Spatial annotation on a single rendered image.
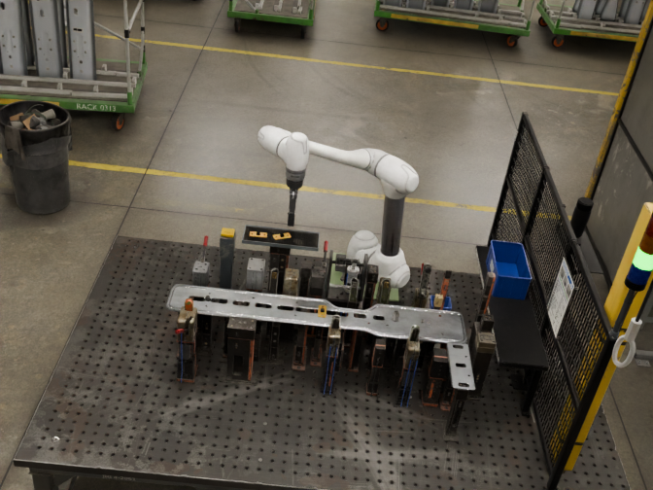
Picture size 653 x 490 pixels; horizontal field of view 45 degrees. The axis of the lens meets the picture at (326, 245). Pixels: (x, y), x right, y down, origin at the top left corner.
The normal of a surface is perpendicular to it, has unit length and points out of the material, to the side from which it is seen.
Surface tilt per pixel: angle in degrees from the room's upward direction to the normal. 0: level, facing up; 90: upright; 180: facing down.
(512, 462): 0
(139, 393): 0
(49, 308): 0
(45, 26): 87
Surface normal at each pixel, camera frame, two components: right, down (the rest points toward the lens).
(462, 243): 0.11, -0.82
